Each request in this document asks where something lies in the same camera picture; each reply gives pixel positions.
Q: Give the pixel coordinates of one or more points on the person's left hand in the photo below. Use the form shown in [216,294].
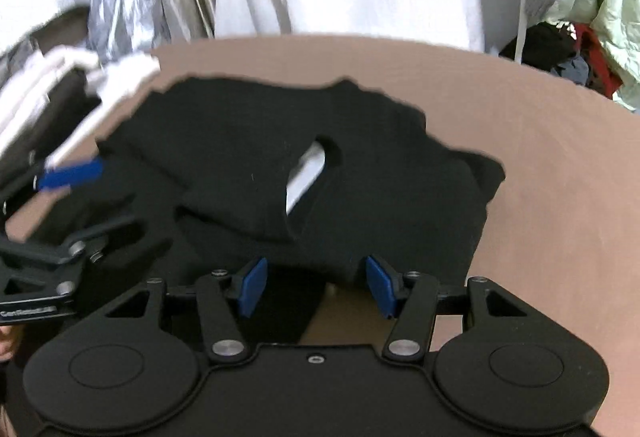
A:
[9,342]

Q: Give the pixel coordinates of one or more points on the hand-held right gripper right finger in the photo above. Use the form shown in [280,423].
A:
[380,287]

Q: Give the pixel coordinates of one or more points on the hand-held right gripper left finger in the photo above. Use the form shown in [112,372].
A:
[252,287]

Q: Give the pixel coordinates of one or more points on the black sweater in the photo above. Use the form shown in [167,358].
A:
[225,167]

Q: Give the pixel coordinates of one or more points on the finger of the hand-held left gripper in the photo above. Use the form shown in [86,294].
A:
[95,234]
[70,174]

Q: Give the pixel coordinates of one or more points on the stack of folded clothes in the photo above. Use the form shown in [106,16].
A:
[55,77]

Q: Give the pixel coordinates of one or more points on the pile of dark clothes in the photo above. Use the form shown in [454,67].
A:
[565,52]

